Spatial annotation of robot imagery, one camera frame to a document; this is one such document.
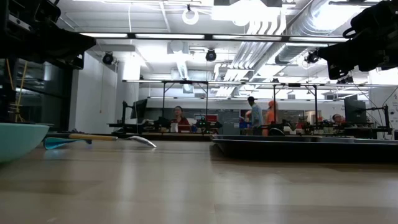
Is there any wooden handle metal spoon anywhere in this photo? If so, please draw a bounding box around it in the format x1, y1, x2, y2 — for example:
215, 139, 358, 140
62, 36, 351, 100
68, 133, 157, 148

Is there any white cable loop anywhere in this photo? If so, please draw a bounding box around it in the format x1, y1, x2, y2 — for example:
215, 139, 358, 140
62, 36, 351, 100
181, 7, 200, 26

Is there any black tray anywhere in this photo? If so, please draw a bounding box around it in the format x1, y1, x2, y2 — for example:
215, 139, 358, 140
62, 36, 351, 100
210, 134, 398, 163

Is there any black background workstation frame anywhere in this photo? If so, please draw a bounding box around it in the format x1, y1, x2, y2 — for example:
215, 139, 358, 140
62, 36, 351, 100
123, 79, 223, 135
271, 82, 394, 138

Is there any person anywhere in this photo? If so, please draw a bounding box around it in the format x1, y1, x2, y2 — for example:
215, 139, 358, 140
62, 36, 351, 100
331, 113, 346, 126
170, 105, 192, 133
263, 100, 278, 136
246, 96, 264, 136

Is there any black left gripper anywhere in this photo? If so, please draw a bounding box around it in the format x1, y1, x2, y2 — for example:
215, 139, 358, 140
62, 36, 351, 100
0, 0, 96, 70

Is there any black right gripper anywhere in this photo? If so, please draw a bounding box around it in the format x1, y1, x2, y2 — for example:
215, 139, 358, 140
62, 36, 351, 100
317, 0, 398, 80

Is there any black table frame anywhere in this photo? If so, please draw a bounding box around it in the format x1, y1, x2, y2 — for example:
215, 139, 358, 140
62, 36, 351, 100
107, 132, 215, 142

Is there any black computer monitor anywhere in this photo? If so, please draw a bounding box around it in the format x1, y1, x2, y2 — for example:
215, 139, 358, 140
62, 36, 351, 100
130, 98, 149, 121
343, 94, 368, 125

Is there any black overhead frame bar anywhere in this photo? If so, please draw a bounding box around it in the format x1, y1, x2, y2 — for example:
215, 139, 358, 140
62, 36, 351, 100
77, 32, 349, 43

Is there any teal plate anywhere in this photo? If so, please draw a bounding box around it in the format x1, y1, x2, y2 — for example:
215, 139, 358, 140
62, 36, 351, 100
0, 123, 50, 164

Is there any yellow cable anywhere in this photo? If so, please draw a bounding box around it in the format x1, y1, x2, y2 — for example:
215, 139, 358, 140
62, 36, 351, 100
6, 58, 28, 124

